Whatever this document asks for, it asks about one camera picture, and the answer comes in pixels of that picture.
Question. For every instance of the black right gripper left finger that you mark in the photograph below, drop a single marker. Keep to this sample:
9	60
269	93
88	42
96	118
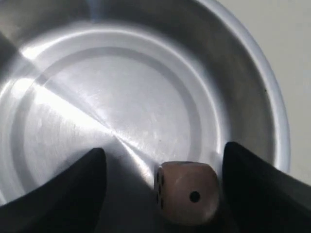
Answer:
71	202

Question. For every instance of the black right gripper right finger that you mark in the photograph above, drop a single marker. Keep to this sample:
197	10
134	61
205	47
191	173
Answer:
261	198

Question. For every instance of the wooden die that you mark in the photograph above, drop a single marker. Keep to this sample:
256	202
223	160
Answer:
187	193

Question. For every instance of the round stainless steel bowl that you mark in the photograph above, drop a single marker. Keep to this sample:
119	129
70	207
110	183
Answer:
149	81

